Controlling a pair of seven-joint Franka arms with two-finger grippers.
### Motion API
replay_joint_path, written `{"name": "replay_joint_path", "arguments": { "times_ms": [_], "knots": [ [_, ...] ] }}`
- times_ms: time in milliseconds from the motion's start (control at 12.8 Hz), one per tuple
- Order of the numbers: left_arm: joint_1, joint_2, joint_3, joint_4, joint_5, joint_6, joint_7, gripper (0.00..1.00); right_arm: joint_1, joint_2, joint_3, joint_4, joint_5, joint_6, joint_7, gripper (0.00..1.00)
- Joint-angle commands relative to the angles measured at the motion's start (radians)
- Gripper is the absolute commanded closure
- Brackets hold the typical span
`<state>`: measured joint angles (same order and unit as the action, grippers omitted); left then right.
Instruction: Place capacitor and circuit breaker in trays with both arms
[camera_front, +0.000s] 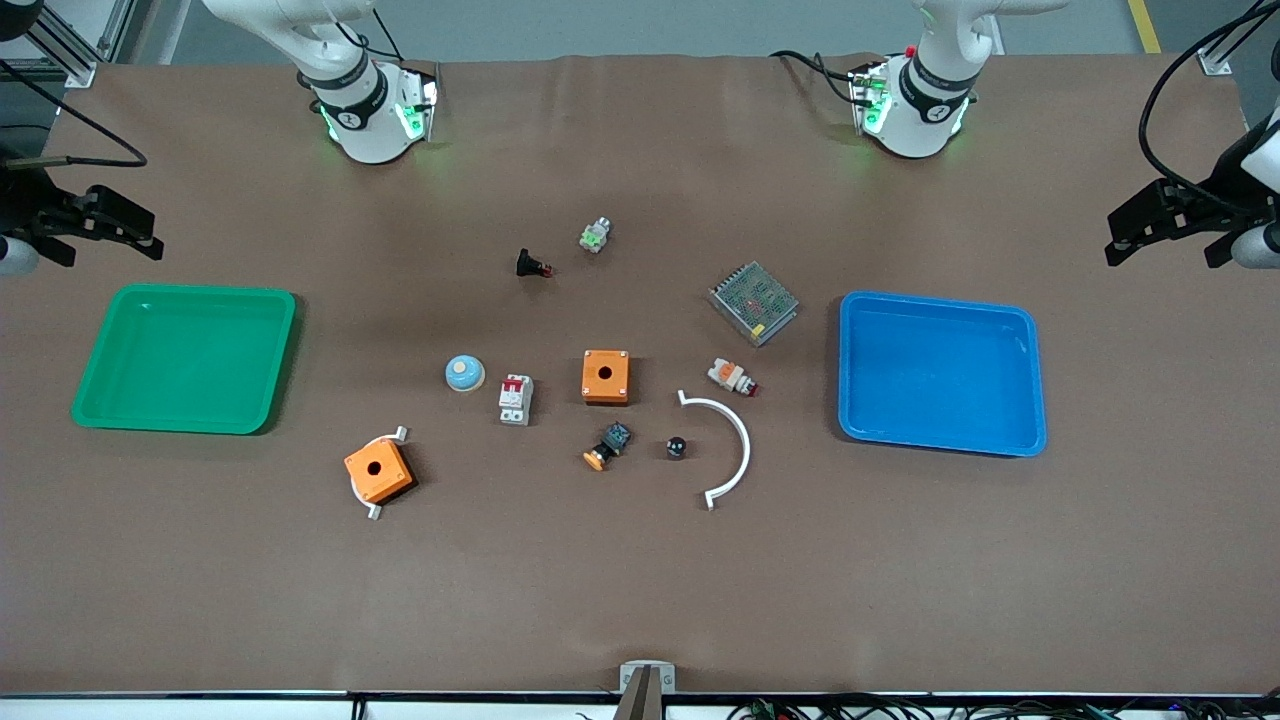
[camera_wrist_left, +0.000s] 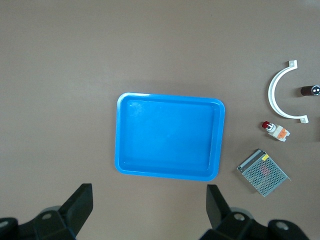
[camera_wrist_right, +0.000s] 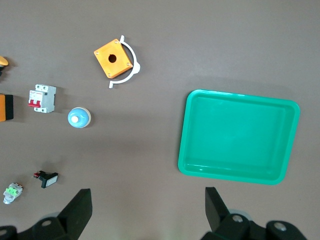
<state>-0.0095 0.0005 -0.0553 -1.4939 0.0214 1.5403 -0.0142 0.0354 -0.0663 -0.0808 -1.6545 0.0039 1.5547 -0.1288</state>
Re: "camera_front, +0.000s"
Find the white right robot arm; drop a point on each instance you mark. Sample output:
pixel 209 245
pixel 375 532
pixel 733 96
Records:
pixel 370 130

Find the orange button box with hole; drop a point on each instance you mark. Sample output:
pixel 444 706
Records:
pixel 605 378
pixel 380 472

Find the green white indicator light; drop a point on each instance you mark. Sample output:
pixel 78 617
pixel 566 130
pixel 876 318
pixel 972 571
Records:
pixel 595 235

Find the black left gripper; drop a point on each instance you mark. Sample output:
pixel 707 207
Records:
pixel 1207 207

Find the aluminium frame profile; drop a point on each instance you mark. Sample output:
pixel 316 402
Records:
pixel 70 60
pixel 1225 55

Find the black cylindrical capacitor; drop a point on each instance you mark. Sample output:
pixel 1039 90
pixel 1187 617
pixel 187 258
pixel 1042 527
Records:
pixel 677 447

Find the black red push button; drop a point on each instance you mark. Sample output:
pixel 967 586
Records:
pixel 528 264

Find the white red circuit breaker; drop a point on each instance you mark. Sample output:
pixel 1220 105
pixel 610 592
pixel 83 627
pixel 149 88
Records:
pixel 516 400

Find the green plastic tray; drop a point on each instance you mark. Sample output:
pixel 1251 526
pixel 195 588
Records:
pixel 180 360

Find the black button with orange cap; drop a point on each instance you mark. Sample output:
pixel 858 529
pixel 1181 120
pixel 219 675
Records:
pixel 610 443

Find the blue round buzzer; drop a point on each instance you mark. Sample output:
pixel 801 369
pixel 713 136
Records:
pixel 465 374

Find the blue plastic tray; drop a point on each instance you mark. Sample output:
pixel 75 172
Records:
pixel 940 375

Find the large white curved bracket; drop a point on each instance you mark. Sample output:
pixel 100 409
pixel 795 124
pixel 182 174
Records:
pixel 745 440

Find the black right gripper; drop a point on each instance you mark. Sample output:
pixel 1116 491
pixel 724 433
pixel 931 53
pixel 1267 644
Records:
pixel 28 205

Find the orange white red switch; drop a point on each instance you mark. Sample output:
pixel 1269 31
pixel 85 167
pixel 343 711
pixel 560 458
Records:
pixel 730 376

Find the small white curved bracket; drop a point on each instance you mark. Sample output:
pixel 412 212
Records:
pixel 401 434

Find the brown table mat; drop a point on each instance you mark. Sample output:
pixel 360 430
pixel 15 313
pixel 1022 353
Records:
pixel 600 580

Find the metal mesh power supply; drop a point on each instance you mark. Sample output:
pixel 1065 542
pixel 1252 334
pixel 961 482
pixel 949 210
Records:
pixel 754 302

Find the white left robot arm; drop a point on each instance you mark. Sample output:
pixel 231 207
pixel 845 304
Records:
pixel 915 125

